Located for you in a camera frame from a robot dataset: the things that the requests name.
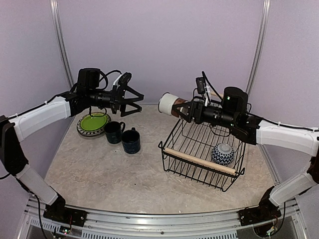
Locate right aluminium corner post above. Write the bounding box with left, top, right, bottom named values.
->
left=246, top=0, right=271, bottom=95

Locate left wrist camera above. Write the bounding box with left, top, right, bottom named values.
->
left=112, top=72, right=132, bottom=92

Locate black wire dish rack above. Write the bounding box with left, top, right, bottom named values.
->
left=158, top=118, right=246, bottom=192

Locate black white striped plate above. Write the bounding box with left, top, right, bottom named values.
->
left=77, top=127, right=104, bottom=137

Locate green leaf shaped plate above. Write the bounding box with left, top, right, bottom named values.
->
left=80, top=113, right=108, bottom=131

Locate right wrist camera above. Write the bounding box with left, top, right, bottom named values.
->
left=195, top=71, right=211, bottom=106

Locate dark blue mug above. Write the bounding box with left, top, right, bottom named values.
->
left=122, top=127, right=141, bottom=154

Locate white cup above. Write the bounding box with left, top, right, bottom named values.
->
left=158, top=92, right=188, bottom=118

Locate yellow woven pattern plate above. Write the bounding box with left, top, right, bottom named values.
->
left=76, top=112, right=111, bottom=137

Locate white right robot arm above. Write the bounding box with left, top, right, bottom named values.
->
left=168, top=87, right=319, bottom=221

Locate dark green mug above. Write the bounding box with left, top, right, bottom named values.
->
left=104, top=121, right=126, bottom=144

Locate aluminium corner post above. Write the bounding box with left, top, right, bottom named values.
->
left=50, top=0, right=74, bottom=87
left=246, top=0, right=271, bottom=95

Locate left aluminium corner post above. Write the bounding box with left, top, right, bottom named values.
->
left=50, top=0, right=74, bottom=87

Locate wooden rack handle near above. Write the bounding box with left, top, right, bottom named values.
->
left=164, top=148, right=236, bottom=175

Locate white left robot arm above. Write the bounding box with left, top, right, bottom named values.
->
left=0, top=85, right=144, bottom=222

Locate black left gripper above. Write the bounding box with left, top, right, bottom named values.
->
left=87, top=82, right=144, bottom=117

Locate aluminium front rail frame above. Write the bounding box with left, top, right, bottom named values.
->
left=13, top=196, right=310, bottom=239

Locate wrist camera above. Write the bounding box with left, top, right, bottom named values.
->
left=195, top=71, right=211, bottom=106
left=112, top=72, right=132, bottom=92

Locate blue white patterned bowl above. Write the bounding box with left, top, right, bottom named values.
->
left=211, top=143, right=235, bottom=166

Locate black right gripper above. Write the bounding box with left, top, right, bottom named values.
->
left=172, top=100, right=237, bottom=129

